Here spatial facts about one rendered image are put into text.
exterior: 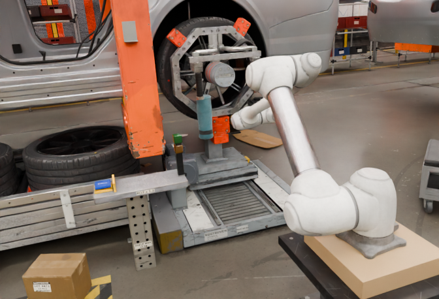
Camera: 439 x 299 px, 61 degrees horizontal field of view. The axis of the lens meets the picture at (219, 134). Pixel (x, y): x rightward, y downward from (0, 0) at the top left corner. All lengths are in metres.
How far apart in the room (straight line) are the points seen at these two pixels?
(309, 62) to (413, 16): 2.76
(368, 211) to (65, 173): 1.52
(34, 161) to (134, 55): 0.84
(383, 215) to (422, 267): 0.21
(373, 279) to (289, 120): 0.61
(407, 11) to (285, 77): 2.91
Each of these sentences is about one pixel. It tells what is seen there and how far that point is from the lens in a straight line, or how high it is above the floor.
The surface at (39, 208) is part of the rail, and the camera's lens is 2.12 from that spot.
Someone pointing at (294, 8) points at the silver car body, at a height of 1.20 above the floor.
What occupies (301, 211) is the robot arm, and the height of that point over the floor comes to 0.56.
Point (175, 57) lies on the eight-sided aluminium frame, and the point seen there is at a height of 0.97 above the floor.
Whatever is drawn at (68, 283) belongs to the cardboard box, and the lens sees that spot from 1.82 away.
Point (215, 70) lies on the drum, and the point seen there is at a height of 0.89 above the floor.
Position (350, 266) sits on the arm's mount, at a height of 0.37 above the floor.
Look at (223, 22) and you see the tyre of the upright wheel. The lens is 2.38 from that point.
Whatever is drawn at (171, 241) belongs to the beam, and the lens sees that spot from 2.06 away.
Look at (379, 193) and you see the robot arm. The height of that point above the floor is 0.60.
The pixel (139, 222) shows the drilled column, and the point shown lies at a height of 0.26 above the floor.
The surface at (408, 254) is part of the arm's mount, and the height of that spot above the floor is 0.37.
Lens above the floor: 1.19
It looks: 18 degrees down
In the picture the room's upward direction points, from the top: 3 degrees counter-clockwise
